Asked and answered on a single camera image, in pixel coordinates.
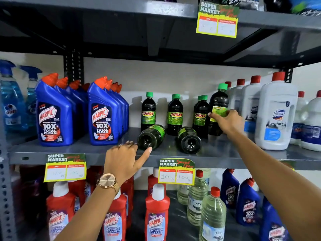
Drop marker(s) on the blue toilet cleaner bottle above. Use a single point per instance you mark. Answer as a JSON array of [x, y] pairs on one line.
[[248, 205], [272, 223], [229, 189]]

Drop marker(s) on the person's left thumb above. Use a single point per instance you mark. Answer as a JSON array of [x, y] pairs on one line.
[[145, 158]]

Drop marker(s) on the black printed detergent packet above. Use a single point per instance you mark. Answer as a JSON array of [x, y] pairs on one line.
[[242, 2]]

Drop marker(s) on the yellow green price tag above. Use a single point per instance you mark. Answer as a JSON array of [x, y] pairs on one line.
[[217, 21], [65, 169], [176, 173], [287, 165]]

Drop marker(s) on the row of dark bottles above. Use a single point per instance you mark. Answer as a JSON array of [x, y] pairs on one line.
[[148, 115]]

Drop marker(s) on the clear red-capped liquid bottle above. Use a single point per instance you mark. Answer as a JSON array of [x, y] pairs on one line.
[[206, 174], [196, 200], [212, 215], [182, 195]]

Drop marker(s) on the rose gold wristwatch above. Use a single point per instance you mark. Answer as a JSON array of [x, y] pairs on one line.
[[107, 181]]

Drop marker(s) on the person's left hand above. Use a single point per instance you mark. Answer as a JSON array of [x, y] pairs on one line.
[[120, 160]]

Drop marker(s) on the dark blue detergent packet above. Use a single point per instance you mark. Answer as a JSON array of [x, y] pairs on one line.
[[298, 4]]

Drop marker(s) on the row of white red-capped bottles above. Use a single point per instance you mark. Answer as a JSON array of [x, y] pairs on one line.
[[275, 115]]

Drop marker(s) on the person's right hand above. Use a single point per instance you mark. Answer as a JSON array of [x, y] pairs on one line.
[[232, 124]]

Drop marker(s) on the group of red bathroom cleaners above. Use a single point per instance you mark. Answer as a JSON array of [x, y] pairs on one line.
[[156, 213]]

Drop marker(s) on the dark green-capped cleaner bottle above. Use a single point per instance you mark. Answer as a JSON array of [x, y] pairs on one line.
[[219, 100]]

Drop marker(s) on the grey metal shelving rack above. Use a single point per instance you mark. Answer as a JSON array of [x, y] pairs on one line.
[[30, 154]]

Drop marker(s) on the person's right thumb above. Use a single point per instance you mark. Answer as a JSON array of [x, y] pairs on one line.
[[215, 117]]

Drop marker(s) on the blue glass cleaner spray bottle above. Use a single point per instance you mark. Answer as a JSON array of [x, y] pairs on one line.
[[11, 102], [31, 97]]

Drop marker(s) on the row of blue toilet cleaners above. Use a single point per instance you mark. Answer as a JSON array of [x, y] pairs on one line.
[[54, 115]]

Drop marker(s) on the person's left forearm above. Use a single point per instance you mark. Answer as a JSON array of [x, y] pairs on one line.
[[85, 218]]

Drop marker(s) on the person's right forearm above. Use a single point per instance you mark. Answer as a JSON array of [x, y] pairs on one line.
[[275, 185]]

